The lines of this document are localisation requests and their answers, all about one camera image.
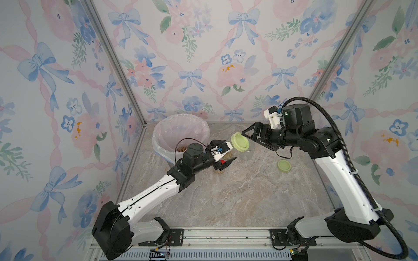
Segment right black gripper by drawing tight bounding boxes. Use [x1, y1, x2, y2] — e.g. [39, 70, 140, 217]
[242, 121, 300, 149]

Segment green lid jar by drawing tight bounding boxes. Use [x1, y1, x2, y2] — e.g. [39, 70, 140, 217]
[241, 144, 256, 161]
[228, 132, 250, 162]

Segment light green jar lid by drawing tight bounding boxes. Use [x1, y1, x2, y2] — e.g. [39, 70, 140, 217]
[277, 159, 292, 173]

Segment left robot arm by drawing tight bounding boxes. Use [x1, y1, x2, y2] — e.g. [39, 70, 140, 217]
[91, 140, 235, 261]

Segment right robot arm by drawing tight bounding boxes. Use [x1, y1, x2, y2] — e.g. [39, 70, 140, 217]
[242, 104, 384, 244]

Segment peanuts inside trash bin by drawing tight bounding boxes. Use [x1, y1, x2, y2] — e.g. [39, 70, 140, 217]
[176, 146, 187, 152]

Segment grey mesh trash bin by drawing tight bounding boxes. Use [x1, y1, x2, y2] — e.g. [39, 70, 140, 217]
[165, 155, 181, 168]

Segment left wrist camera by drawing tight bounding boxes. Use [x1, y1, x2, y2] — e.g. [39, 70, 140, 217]
[210, 141, 233, 162]

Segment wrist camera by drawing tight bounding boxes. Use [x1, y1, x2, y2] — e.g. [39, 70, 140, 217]
[263, 105, 285, 129]
[210, 141, 233, 162]

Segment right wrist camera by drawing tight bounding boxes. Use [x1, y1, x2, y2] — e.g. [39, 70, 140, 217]
[263, 105, 285, 129]

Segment thin black left cable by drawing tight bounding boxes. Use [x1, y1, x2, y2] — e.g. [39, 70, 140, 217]
[174, 137, 210, 170]

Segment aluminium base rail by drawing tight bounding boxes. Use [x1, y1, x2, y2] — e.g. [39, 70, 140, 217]
[118, 227, 371, 261]

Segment left aluminium corner post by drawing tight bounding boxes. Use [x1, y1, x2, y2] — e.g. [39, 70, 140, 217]
[81, 0, 147, 127]

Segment aluminium corner post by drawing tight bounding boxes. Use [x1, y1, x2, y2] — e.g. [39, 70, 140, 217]
[81, 0, 147, 127]
[309, 0, 376, 101]

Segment black corrugated cable conduit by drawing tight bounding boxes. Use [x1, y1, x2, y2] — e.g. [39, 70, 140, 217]
[281, 97, 409, 260]

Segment right aluminium corner post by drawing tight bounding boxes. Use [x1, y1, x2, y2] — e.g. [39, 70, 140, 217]
[309, 0, 376, 101]

